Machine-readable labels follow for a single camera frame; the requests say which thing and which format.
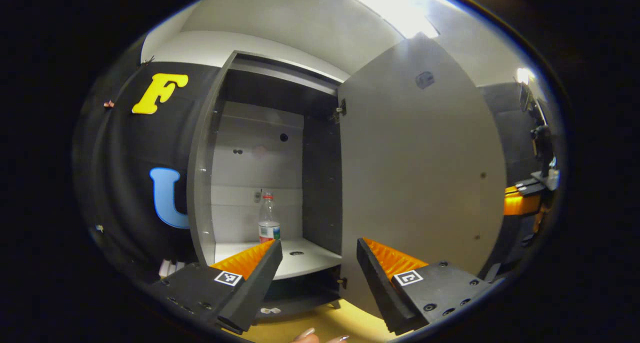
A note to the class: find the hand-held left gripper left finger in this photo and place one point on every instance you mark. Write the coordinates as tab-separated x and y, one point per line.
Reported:
260	283

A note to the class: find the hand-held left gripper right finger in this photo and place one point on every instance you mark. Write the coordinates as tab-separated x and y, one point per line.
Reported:
377	283

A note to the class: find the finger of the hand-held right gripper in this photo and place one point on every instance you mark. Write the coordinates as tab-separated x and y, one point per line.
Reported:
522	203

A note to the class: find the clear plastic bottle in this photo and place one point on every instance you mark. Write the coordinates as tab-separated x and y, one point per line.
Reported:
269	218

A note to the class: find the beige cabinet door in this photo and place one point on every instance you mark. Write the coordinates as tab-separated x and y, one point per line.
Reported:
420	183

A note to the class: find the metal door hinge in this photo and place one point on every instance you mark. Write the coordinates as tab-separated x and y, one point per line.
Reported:
340	110
342	283

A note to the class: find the white cabinet shelf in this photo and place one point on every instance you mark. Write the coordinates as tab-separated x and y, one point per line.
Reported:
310	263

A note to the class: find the small ceiling light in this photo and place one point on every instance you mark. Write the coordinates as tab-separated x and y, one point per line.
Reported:
522	75

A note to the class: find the long ceiling light panel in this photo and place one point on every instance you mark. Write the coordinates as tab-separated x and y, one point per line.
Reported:
395	8

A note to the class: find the black binder clip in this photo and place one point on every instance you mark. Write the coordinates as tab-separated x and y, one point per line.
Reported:
147	61

